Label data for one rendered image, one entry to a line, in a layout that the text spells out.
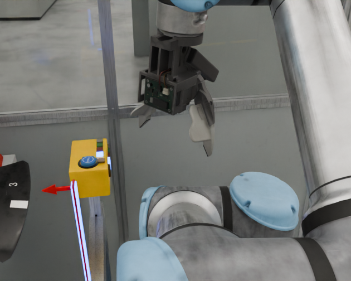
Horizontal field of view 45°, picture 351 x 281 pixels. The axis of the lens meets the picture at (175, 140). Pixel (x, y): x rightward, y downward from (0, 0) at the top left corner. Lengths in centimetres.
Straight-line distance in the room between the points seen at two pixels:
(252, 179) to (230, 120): 95
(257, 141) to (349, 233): 144
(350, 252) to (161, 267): 13
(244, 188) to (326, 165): 35
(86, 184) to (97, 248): 18
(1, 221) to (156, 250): 61
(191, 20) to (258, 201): 30
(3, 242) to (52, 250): 114
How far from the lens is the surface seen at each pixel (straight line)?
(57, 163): 170
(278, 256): 30
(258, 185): 72
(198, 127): 68
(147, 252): 30
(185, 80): 65
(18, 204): 89
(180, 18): 62
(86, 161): 113
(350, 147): 37
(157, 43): 63
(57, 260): 203
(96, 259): 118
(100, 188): 115
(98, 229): 125
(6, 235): 86
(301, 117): 40
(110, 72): 152
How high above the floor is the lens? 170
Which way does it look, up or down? 31 degrees down
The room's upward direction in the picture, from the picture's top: straight up
